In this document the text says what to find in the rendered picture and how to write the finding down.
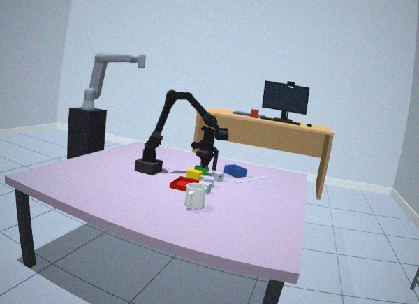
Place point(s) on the red tray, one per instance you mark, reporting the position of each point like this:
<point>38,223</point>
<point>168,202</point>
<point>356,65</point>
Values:
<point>181,183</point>

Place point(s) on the white mug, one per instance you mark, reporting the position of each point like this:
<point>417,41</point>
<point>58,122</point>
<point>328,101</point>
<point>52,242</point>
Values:
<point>195,195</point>

